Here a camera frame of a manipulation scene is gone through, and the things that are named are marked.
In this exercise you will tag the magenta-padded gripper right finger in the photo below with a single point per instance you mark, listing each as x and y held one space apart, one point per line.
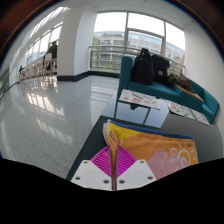
136 175

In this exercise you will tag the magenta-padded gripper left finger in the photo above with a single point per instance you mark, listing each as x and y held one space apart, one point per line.
89 175

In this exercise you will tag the colourful printed towel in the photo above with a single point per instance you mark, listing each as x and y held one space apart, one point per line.
156 145

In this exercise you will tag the teal sofa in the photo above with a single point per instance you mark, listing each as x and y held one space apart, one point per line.
160 90

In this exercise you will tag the brown jacket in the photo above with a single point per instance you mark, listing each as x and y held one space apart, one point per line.
181 81

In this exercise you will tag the large black backpack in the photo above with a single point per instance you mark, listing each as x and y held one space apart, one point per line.
142 68

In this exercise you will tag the black backpack with grey patch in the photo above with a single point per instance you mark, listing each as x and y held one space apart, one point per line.
161 70

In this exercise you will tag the row of wooden chairs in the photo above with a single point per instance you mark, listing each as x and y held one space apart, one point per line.
36 69

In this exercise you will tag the metal window railing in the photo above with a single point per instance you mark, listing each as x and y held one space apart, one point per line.
110 50

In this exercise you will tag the person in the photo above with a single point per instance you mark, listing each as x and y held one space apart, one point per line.
52 51

